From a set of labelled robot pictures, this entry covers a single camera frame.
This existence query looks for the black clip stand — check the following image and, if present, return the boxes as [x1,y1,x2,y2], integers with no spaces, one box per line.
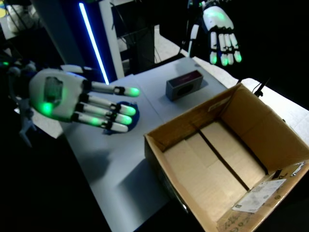
[251,77,271,98]

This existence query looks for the black metal rack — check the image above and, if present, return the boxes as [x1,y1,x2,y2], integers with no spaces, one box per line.
[110,0,156,72]

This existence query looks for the brown cardboard box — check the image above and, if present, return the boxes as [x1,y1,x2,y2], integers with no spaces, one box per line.
[143,82,309,232]

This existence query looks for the white cabinet column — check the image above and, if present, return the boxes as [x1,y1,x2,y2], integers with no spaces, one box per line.
[98,0,126,81]

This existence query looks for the white bundle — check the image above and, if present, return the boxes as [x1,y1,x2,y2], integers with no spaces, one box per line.
[4,2,41,35]

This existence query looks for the blue light strip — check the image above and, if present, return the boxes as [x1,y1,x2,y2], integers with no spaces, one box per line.
[78,2,110,86]

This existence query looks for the blue cable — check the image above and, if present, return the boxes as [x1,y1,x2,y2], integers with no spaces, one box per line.
[103,101,141,135]

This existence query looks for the white shipping label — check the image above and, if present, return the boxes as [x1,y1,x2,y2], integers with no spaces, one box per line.
[232,178,287,214]

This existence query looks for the small grey rectangular box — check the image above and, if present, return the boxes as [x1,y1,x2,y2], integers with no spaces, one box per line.
[165,70,204,102]

